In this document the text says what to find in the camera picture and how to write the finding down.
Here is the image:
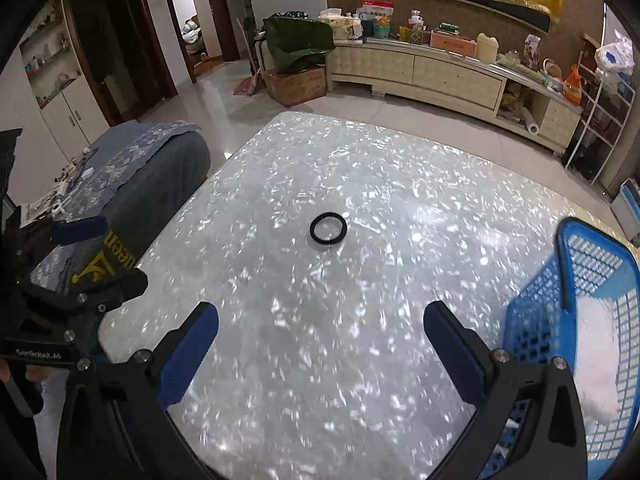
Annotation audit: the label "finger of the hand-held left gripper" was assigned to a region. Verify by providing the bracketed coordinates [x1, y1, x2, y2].
[15, 215, 110, 262]
[19, 269, 149, 357]

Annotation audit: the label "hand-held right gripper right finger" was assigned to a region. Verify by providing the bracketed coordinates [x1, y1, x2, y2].
[423, 301, 588, 480]

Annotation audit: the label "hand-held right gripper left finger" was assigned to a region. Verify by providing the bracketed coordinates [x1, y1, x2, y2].
[56, 301, 220, 480]

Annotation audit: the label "blue plastic basket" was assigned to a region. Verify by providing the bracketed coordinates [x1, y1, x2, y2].
[480, 216, 640, 480]

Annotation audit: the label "fluffy white towel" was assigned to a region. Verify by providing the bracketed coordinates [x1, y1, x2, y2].
[575, 297, 628, 421]

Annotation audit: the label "person's left hand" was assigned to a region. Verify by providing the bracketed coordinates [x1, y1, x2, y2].
[0, 359, 48, 386]

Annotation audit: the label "chair with grey printed cover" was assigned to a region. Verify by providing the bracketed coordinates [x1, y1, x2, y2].
[20, 120, 211, 306]

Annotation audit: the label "white cupboard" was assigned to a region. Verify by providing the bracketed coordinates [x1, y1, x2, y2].
[20, 5, 111, 161]

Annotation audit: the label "blue and white storage box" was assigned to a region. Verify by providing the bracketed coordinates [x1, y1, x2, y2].
[610, 180, 640, 246]

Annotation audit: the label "white paper roll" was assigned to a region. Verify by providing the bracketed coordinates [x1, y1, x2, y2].
[520, 107, 542, 135]

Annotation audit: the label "cardboard box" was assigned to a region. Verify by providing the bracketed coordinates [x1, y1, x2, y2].
[262, 66, 328, 106]

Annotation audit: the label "cream TV cabinet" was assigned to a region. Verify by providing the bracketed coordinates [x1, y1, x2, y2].
[327, 40, 583, 156]

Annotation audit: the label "dark green bag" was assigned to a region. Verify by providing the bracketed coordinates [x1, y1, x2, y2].
[262, 12, 336, 73]

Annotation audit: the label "orange bottle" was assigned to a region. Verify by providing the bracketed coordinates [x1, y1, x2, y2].
[562, 62, 583, 98]

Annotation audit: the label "cream plastic jerrycan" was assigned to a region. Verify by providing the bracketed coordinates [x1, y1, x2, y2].
[476, 32, 499, 63]

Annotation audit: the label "pink box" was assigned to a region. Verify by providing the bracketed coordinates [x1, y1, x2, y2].
[430, 30, 478, 56]

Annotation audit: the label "cream tissue pack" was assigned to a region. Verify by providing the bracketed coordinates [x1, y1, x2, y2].
[320, 12, 363, 41]

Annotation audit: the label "white plastic bag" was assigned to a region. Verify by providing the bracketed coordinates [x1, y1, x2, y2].
[595, 30, 636, 73]

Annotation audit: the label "red and white box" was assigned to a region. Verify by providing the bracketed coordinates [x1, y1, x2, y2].
[362, 0, 396, 21]

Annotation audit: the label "black ring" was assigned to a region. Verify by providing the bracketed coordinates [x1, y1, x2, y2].
[309, 213, 348, 248]

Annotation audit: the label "white wire rack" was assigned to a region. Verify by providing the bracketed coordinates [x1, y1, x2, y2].
[565, 35, 638, 183]

